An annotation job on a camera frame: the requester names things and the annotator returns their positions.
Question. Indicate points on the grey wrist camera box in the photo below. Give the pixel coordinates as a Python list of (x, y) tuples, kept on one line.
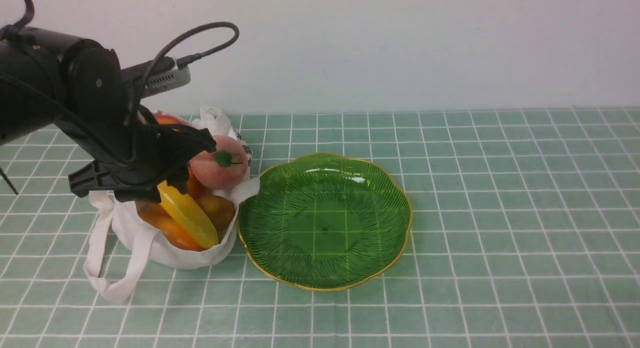
[(166, 76)]

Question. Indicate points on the white cloth tote bag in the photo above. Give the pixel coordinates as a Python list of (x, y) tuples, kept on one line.
[(146, 242)]

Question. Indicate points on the orange mango fruit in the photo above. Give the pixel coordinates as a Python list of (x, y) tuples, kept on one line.
[(156, 216)]

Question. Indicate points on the brown kiwi fruit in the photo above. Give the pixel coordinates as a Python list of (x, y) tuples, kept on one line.
[(219, 210)]

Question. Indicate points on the yellow plastic banana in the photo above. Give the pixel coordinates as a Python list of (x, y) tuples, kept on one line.
[(187, 213)]

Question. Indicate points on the green checkered tablecloth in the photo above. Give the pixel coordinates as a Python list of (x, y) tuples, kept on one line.
[(525, 234)]

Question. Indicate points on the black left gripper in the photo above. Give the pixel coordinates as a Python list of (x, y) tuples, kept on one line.
[(131, 154)]

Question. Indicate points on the pink peach with leaf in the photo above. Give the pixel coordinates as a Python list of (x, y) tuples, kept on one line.
[(223, 169)]

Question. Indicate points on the green glass plate gold rim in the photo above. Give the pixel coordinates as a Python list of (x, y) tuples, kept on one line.
[(324, 222)]

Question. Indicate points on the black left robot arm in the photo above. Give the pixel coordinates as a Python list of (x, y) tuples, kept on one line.
[(77, 85)]

